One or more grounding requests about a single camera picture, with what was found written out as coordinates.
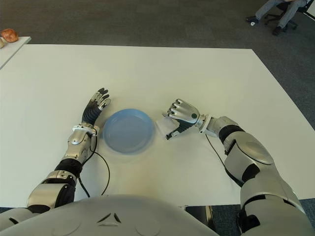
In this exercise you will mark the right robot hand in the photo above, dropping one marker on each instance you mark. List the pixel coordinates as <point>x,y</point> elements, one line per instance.
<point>184,111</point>

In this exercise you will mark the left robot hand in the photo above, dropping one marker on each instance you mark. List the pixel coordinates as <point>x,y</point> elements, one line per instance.
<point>91,113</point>

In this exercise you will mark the white charger plug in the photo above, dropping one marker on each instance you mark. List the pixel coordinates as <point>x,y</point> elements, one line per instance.
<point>166,125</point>

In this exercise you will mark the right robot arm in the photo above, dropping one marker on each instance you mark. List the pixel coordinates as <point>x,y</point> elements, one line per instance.
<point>251,152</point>

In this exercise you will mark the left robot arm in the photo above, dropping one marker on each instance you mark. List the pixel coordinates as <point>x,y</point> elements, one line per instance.
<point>77,141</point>

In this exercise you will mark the blue round plate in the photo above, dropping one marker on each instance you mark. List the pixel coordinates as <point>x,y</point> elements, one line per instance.
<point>128,131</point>

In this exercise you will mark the white side table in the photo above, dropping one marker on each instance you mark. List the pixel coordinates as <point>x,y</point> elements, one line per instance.
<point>12,51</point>

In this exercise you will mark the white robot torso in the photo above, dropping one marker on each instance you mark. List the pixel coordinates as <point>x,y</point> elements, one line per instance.
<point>110,216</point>

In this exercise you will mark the reddish brown round fruit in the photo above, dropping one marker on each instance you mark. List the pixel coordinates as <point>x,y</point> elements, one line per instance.
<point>9,35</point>

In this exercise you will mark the pale yellow round fruit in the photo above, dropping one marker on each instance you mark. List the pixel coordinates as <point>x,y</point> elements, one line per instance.
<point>2,43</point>

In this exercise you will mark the black office chair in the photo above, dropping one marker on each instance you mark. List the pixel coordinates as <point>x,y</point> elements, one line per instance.
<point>273,16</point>

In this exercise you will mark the seated person in jeans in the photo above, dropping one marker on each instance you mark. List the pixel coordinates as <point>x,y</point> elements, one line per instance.
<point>288,13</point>

